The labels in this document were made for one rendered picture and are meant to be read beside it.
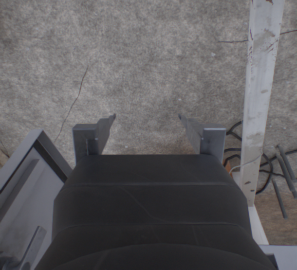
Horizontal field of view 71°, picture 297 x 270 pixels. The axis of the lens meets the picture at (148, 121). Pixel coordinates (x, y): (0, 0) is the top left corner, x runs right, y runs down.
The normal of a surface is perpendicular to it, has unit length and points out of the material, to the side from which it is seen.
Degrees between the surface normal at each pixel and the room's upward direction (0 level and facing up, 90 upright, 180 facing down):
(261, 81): 0
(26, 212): 90
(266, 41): 0
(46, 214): 90
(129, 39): 0
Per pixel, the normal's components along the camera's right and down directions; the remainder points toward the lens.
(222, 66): -0.10, 0.65
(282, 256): -0.20, -0.76
